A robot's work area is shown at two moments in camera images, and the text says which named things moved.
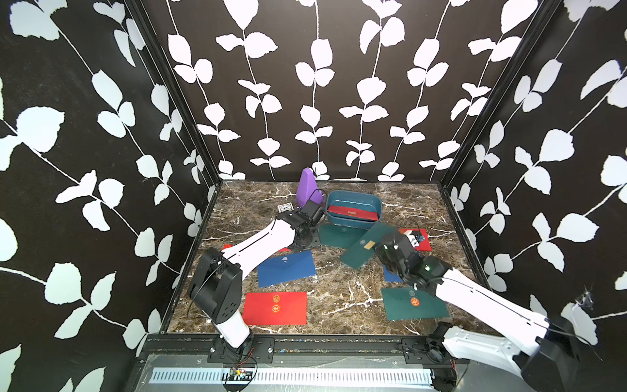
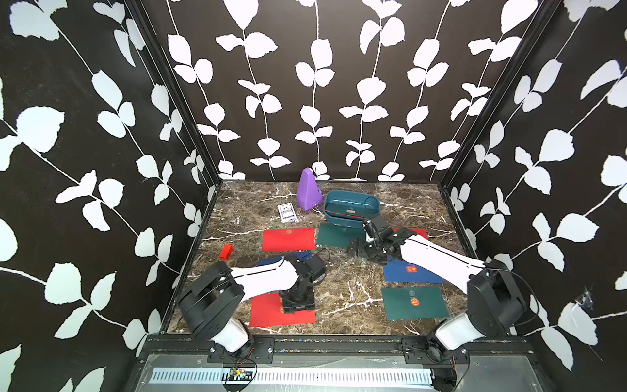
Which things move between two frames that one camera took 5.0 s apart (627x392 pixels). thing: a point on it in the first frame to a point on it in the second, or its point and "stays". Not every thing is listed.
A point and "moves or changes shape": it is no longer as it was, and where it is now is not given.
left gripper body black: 308,242 to 304,301
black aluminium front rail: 209,350 stays
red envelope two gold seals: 272,309 stays
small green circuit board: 240,375 stays
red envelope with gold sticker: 353,212 moves or changes shape
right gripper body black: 380,252 to 371,251
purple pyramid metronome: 308,189 stays
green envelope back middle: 338,237 stays
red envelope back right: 425,244 stays
